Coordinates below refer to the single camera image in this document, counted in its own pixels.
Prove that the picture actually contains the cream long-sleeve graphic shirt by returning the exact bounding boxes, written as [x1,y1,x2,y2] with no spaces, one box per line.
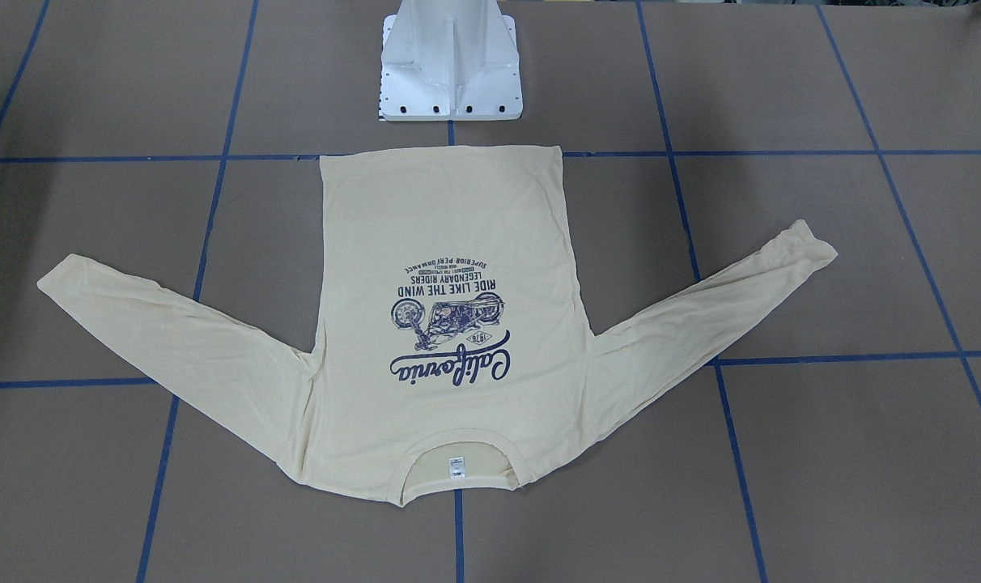
[37,145,837,507]

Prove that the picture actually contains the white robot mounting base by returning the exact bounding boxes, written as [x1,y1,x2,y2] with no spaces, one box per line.
[377,1,524,122]

